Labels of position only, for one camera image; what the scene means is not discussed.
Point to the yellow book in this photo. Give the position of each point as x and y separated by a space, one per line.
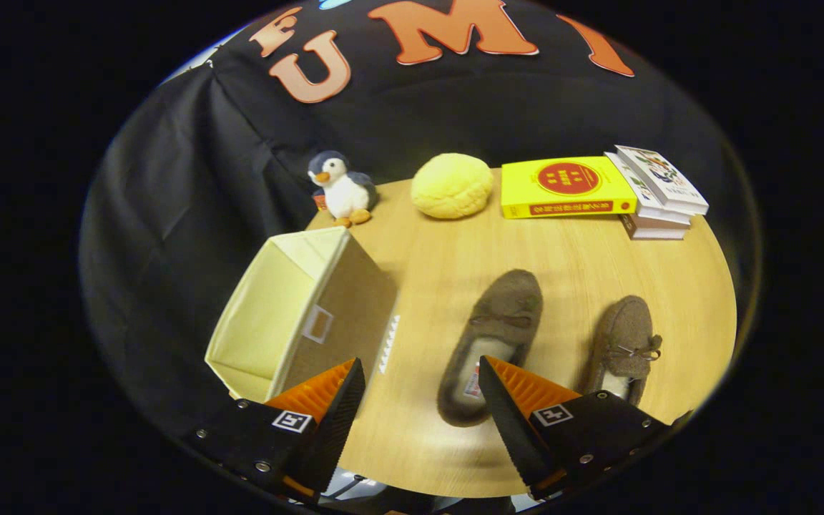
519 189

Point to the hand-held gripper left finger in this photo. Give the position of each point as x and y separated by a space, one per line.
333 429

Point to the white illustrated book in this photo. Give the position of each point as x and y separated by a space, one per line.
659 175

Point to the brown shoe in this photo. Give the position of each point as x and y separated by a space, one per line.
508 300
623 329

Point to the yellow round plush bun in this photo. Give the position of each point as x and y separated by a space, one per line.
451 186

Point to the white printed tape strip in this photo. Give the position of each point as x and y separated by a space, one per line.
389 343

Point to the brown-spined book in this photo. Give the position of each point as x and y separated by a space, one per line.
651 232

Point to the brown fabric storage box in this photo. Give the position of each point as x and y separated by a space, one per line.
262 322

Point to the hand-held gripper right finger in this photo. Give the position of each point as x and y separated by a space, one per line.
512 429

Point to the penguin plush toy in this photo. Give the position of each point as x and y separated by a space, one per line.
346 193

